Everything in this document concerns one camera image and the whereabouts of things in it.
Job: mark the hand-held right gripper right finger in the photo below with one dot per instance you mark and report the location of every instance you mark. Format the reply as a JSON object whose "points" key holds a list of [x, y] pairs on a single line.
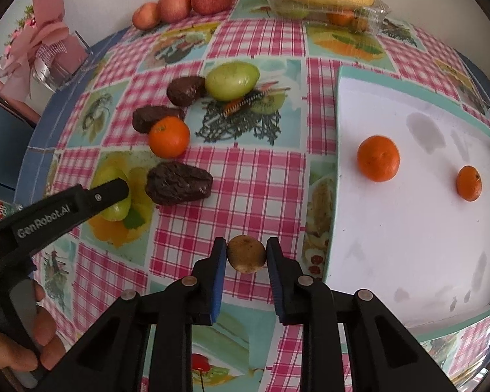
{"points": [[275, 281]]}

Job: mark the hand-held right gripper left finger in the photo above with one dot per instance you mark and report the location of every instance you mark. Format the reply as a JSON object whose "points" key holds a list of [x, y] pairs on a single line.
{"points": [[218, 279]]}

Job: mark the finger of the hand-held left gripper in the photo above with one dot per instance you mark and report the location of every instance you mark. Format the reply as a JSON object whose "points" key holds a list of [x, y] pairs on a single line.
{"points": [[106, 197]]}

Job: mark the green mango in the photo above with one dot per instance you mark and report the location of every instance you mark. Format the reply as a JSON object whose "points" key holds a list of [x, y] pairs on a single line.
{"points": [[232, 80], [118, 211]]}

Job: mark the brown kiwi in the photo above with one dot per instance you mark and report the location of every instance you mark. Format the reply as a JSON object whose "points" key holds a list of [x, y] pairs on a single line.
{"points": [[247, 254], [361, 23]]}

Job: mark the large dark brown avocado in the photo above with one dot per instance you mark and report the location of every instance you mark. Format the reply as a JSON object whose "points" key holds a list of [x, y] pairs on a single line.
{"points": [[179, 182]]}

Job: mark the orange tangerine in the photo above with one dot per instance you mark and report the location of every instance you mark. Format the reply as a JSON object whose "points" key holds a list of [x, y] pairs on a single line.
{"points": [[469, 183], [339, 17], [169, 137], [378, 158]]}

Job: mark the white tray with teal rim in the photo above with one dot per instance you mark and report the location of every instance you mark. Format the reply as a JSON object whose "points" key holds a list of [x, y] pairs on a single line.
{"points": [[392, 232]]}

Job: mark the person's left hand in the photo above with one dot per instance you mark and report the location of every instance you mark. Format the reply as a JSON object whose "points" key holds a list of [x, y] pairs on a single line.
{"points": [[45, 328]]}

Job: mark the green label packet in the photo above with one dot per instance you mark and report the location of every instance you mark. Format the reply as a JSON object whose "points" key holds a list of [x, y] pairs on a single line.
{"points": [[3, 209]]}

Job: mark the blue furniture panel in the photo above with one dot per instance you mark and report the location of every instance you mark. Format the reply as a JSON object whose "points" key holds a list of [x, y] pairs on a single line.
{"points": [[6, 139]]}

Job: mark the clear vase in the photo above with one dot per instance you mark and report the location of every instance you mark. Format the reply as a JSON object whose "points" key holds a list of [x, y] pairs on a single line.
{"points": [[51, 75]]}

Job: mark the dark brown date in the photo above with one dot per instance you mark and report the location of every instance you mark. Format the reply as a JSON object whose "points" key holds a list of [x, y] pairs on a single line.
{"points": [[186, 90]]}

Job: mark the small red apple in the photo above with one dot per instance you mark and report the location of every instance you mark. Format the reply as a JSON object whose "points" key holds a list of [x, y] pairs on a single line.
{"points": [[145, 15]]}

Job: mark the clear plastic container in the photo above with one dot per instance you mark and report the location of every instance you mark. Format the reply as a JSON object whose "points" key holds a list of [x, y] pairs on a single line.
{"points": [[373, 15]]}

